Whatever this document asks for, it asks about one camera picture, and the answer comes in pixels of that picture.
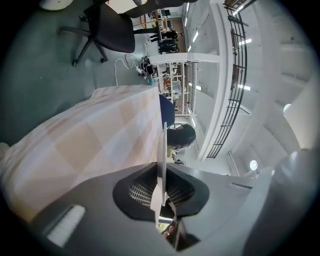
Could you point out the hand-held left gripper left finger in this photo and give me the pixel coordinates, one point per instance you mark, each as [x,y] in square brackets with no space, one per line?
[100,225]

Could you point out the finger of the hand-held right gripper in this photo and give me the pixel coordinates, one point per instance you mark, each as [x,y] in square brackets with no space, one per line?
[282,200]

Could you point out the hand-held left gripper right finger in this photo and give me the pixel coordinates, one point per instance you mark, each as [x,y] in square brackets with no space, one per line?
[212,200]

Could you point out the table with checkered tablecloth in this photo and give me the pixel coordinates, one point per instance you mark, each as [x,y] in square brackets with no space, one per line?
[87,140]

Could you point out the dark blue chair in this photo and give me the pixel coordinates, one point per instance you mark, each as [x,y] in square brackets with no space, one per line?
[167,110]

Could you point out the black balcony railing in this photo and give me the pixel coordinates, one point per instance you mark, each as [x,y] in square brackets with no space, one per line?
[243,65]

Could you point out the black office chair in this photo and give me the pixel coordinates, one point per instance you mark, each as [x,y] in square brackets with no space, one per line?
[112,32]

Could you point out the white shelving frame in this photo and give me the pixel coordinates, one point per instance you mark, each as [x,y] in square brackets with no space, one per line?
[175,58]

